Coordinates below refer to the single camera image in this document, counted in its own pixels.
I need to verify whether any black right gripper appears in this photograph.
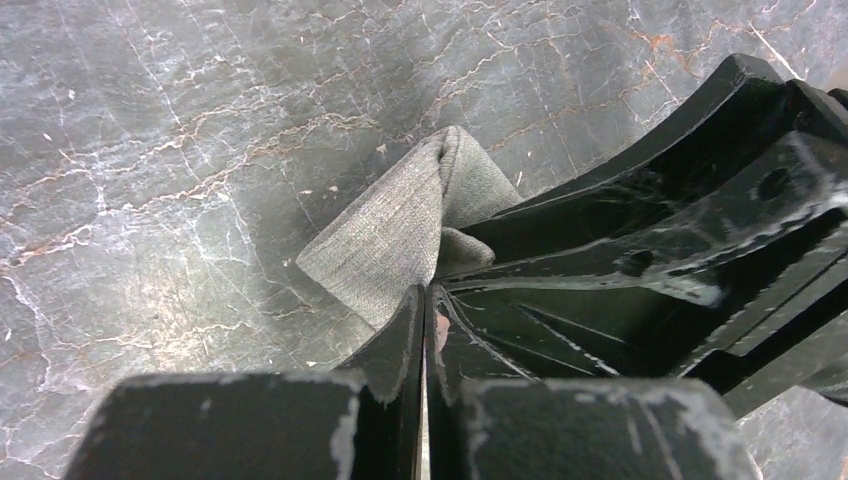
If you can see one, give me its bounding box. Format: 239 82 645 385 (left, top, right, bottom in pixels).
443 54 847 416

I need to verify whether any grey cloth napkin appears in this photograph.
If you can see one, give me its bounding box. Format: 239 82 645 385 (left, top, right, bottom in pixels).
296 126 522 330

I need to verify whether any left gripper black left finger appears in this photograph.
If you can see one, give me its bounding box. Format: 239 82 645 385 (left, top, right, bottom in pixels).
66 286 425 479

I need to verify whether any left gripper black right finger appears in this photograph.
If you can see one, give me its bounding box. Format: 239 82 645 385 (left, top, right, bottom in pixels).
425 285 759 479

